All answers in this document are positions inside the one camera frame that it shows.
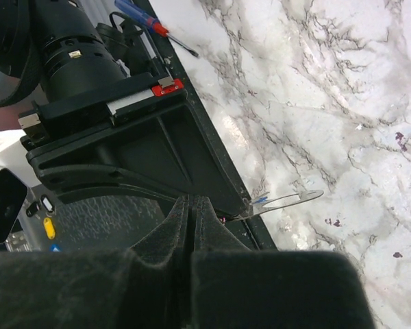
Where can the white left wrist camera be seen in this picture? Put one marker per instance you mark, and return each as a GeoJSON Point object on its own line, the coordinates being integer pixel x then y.
{"type": "Point", "coordinates": [16, 177]}

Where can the wire keyring with keys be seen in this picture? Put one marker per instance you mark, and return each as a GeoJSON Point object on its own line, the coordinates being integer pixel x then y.
{"type": "Point", "coordinates": [264, 203]}

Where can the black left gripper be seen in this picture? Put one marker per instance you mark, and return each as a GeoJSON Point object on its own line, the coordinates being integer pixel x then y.
{"type": "Point", "coordinates": [102, 142]}

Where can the blue red handled screwdriver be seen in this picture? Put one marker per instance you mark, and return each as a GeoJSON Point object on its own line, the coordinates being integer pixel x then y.
{"type": "Point", "coordinates": [150, 22]}

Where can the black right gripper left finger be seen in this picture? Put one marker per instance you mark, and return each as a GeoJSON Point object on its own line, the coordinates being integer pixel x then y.
{"type": "Point", "coordinates": [138, 287]}

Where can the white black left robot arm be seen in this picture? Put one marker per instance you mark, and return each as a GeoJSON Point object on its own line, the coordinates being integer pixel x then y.
{"type": "Point", "coordinates": [53, 43]}

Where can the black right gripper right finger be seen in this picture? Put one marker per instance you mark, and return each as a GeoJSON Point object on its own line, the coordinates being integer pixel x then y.
{"type": "Point", "coordinates": [235, 287]}

